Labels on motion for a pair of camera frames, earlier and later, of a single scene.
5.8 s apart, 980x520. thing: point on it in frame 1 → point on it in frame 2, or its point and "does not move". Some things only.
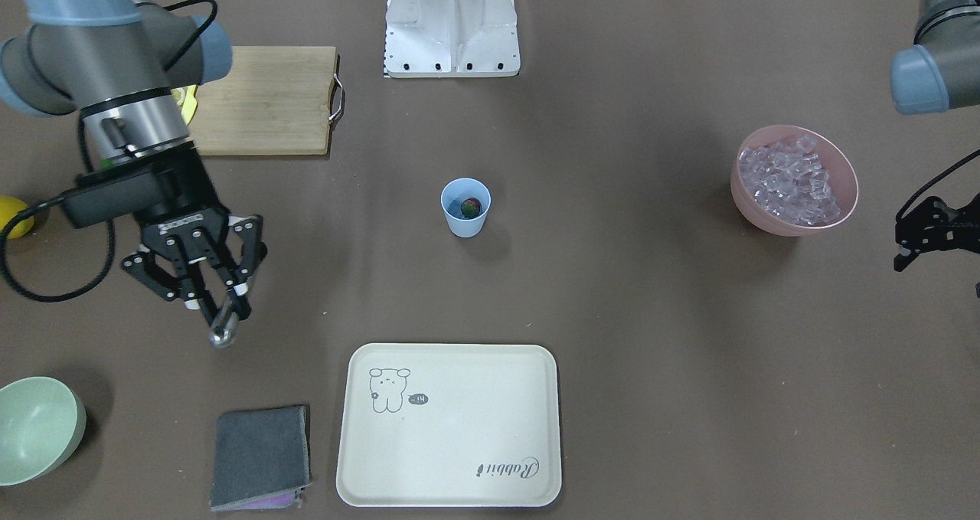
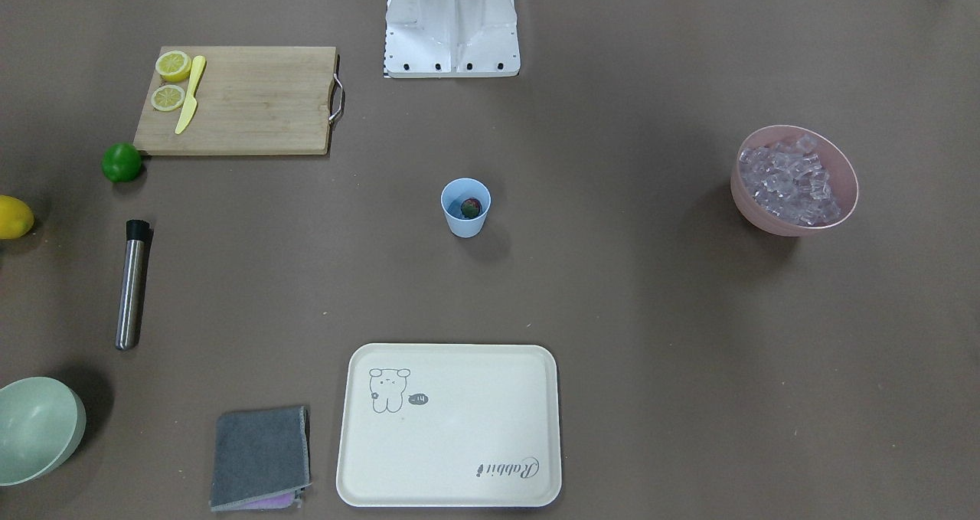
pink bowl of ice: (792, 181) does not move
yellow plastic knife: (190, 104) does not move
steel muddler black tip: (224, 331) → (132, 279)
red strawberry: (470, 207) does not move
